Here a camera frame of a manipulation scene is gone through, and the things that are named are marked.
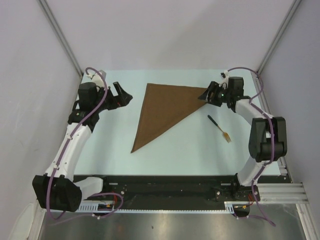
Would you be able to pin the aluminium frame rail front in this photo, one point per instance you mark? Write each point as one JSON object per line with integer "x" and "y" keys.
{"x": 291, "y": 193}

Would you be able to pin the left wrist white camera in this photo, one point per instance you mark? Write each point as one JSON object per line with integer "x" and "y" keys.
{"x": 97, "y": 78}

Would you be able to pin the brown cloth napkin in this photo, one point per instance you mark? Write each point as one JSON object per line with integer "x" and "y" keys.
{"x": 163, "y": 107}

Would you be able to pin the gold fork dark handle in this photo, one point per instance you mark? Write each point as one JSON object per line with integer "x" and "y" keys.
{"x": 224, "y": 134}

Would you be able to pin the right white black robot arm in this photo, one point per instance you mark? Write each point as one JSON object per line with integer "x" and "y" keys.
{"x": 268, "y": 134}

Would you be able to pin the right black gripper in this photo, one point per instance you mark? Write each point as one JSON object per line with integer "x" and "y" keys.
{"x": 214, "y": 87}

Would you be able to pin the wrist white camera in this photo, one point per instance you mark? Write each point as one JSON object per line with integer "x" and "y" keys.
{"x": 97, "y": 78}
{"x": 225, "y": 76}

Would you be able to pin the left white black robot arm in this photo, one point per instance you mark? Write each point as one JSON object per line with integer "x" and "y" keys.
{"x": 55, "y": 189}

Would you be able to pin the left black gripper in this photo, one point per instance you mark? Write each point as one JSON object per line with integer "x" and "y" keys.
{"x": 121, "y": 100}

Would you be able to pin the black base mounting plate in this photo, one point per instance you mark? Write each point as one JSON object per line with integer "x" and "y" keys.
{"x": 178, "y": 192}

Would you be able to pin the white slotted cable duct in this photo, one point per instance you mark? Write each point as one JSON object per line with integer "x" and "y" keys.
{"x": 103, "y": 208}

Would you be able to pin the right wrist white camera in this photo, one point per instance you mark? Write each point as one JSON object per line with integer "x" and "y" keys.
{"x": 225, "y": 76}

